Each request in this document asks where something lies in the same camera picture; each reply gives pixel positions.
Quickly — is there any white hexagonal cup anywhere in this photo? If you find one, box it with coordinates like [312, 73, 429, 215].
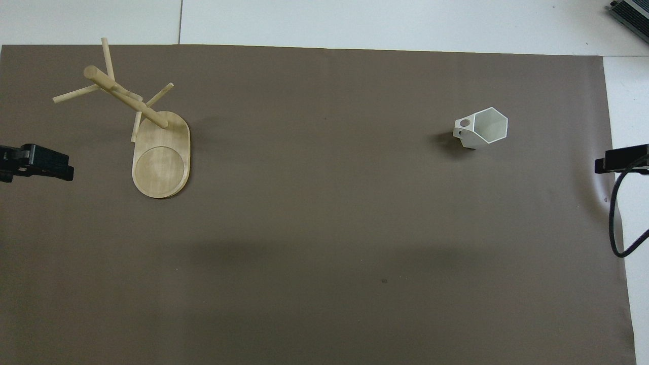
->
[453, 107, 509, 151]

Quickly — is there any wooden cup rack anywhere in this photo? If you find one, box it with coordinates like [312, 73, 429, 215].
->
[52, 37, 191, 199]

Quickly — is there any grey metal box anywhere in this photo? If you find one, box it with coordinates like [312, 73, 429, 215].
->
[608, 0, 649, 29]

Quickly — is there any black cable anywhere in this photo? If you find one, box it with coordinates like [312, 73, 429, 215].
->
[609, 165, 649, 259]

